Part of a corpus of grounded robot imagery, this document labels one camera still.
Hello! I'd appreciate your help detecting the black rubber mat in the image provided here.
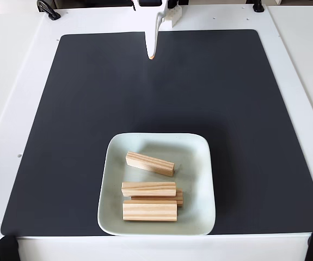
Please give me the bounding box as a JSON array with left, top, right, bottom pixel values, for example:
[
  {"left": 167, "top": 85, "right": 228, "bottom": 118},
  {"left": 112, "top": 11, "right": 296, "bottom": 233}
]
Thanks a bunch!
[{"left": 0, "top": 29, "right": 313, "bottom": 237}]

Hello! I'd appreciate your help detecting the pale green square plate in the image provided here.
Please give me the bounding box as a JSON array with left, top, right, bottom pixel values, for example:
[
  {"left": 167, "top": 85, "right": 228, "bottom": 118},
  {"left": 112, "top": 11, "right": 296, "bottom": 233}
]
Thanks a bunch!
[{"left": 97, "top": 132, "right": 216, "bottom": 237}]

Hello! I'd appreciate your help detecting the wooden block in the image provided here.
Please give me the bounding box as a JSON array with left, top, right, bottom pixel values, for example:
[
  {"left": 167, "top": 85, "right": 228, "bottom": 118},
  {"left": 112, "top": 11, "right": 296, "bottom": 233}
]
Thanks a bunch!
[
  {"left": 121, "top": 181, "right": 177, "bottom": 197},
  {"left": 125, "top": 151, "right": 176, "bottom": 178},
  {"left": 122, "top": 200, "right": 178, "bottom": 223},
  {"left": 131, "top": 188, "right": 185, "bottom": 208}
]

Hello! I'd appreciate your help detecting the black table clamp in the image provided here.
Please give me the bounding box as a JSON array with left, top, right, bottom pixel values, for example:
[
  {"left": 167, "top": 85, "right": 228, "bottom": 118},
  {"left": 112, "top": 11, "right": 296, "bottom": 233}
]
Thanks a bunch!
[
  {"left": 36, "top": 0, "right": 62, "bottom": 21},
  {"left": 252, "top": 0, "right": 265, "bottom": 13}
]

